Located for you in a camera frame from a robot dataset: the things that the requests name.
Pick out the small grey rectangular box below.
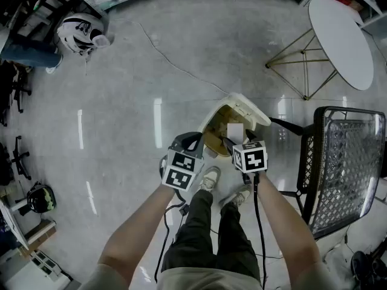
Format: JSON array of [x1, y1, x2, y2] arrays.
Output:
[[226, 123, 244, 142]]

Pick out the black and green helmet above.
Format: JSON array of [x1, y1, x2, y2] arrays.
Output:
[[26, 182, 57, 213]]

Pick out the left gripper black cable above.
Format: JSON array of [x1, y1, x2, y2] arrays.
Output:
[[154, 190, 186, 283]]

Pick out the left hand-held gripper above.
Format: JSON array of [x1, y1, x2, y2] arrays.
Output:
[[161, 131, 206, 190]]

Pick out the person's right forearm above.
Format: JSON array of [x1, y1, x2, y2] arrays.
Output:
[[256, 172, 322, 271]]

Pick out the person's beige shirt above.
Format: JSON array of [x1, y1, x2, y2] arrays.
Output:
[[77, 261, 339, 290]]

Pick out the cream plastic trash bin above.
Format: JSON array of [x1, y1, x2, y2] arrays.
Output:
[[198, 91, 272, 160]]

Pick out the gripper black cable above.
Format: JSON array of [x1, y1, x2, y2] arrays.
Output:
[[252, 173, 268, 288], [154, 190, 186, 283]]

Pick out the glass-top woven table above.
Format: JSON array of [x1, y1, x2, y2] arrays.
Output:
[[268, 105, 387, 240]]

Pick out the person's shoe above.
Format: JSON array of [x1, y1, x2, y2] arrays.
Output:
[[198, 166, 221, 192], [219, 185, 252, 207]]

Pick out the white and black helmet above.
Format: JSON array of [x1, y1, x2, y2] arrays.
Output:
[[56, 13, 110, 56]]

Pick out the person's dark trousers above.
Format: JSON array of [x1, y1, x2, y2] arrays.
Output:
[[160, 188, 261, 280]]

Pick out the small brown box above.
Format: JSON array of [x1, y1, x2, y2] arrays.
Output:
[[346, 0, 365, 12]]

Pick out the person's left forearm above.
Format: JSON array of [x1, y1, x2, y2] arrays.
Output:
[[97, 184, 179, 273]]

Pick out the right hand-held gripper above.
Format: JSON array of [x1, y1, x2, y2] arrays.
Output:
[[220, 128, 270, 185]]

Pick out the brown cardboard box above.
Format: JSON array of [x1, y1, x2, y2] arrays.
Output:
[[21, 219, 57, 256]]

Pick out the round white side table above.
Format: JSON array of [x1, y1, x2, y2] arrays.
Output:
[[264, 0, 376, 102]]

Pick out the person's left shoe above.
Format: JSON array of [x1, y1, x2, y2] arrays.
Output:
[[198, 166, 221, 192]]

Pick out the person's right shoe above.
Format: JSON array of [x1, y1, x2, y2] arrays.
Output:
[[219, 185, 252, 207]]

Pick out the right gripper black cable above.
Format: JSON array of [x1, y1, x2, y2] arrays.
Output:
[[252, 173, 268, 288]]

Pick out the black office chair base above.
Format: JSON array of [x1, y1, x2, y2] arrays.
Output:
[[11, 135, 33, 181], [10, 68, 33, 114]]

